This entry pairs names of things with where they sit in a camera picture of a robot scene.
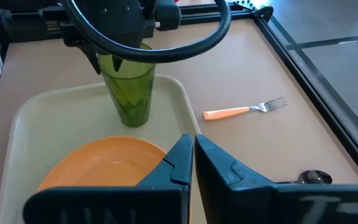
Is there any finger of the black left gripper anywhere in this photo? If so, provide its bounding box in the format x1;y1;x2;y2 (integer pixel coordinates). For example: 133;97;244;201
111;54;124;72
82;43;102;76

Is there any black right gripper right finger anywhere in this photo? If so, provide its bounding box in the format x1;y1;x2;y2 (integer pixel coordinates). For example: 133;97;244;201
194;133;358;224

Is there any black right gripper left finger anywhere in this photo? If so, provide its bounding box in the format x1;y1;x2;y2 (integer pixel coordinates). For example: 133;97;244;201
23;133;194;224

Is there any green translucent plastic cup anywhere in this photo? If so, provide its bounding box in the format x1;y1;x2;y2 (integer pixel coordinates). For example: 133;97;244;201
98;42;156;128

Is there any orange plastic plate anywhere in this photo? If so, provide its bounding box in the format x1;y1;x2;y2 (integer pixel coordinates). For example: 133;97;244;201
37;136;167;192

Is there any cream plastic tray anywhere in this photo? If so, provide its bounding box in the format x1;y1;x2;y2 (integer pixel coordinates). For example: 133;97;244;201
0;73;201;224

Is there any fork with orange handle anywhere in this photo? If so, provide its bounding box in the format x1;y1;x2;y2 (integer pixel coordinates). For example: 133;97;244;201
203;96;288;121

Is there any dark metal spoon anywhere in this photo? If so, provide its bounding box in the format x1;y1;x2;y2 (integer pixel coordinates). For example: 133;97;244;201
278;169;333;185

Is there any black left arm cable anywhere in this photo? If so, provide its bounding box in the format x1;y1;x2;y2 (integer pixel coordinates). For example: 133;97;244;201
59;0;232;64

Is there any black aluminium table frame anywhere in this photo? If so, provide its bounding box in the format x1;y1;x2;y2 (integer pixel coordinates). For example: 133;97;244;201
0;0;358;184

